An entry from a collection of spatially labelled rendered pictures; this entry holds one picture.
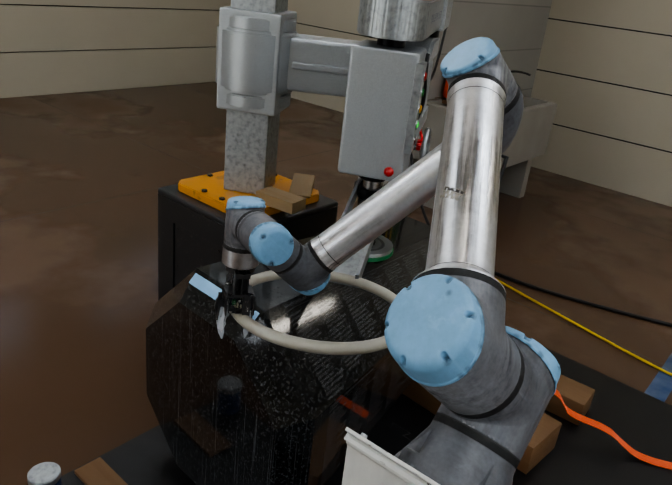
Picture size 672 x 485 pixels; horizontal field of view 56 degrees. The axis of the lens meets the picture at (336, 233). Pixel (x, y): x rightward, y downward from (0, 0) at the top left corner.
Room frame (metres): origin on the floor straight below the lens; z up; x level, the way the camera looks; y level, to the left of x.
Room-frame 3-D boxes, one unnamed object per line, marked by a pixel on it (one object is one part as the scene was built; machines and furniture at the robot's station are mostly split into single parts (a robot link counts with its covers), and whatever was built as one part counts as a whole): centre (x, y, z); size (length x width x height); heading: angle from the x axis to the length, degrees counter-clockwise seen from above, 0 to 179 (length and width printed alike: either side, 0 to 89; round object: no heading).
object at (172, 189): (2.76, 0.42, 0.37); 0.66 x 0.66 x 0.74; 52
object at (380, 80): (2.19, -0.12, 1.32); 0.36 x 0.22 x 0.45; 169
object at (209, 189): (2.76, 0.42, 0.76); 0.49 x 0.49 x 0.05; 52
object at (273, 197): (2.57, 0.25, 0.81); 0.20 x 0.10 x 0.05; 60
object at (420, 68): (2.02, -0.20, 1.37); 0.08 x 0.03 x 0.28; 169
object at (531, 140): (5.28, -1.15, 0.43); 1.30 x 0.62 x 0.86; 142
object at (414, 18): (2.45, -0.17, 1.62); 0.96 x 0.25 x 0.17; 169
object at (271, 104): (2.76, 0.42, 1.36); 0.35 x 0.35 x 0.41
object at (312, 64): (2.76, 0.22, 1.36); 0.74 x 0.34 x 0.25; 90
